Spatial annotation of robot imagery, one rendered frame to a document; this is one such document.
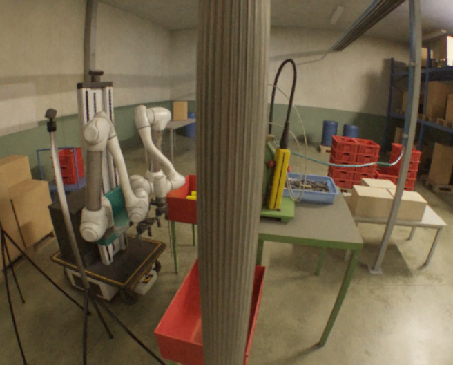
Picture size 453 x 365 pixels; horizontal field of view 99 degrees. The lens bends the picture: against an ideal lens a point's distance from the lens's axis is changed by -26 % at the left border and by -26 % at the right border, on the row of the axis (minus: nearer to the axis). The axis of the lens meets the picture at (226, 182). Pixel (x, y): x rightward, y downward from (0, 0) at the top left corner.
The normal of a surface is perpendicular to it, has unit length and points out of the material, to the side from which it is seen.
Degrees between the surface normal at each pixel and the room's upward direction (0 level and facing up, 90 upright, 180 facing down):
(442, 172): 90
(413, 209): 90
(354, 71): 90
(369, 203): 90
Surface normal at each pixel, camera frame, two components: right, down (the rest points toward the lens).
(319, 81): -0.23, 0.33
